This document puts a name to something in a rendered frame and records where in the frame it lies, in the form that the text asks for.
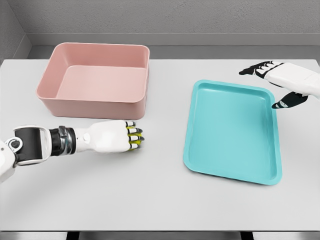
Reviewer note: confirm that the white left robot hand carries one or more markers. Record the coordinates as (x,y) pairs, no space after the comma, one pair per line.
(110,136)

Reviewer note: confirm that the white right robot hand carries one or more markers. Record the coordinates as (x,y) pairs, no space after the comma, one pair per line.
(292,77)

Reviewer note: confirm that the yellow tennis ball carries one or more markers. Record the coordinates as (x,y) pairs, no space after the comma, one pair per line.
(132,136)

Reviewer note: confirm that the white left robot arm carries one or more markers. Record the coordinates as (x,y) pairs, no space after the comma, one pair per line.
(80,140)

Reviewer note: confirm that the pink plastic basket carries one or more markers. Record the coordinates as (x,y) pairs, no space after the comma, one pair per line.
(100,82)

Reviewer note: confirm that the blue plastic tray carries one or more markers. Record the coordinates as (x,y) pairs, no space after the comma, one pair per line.
(230,130)

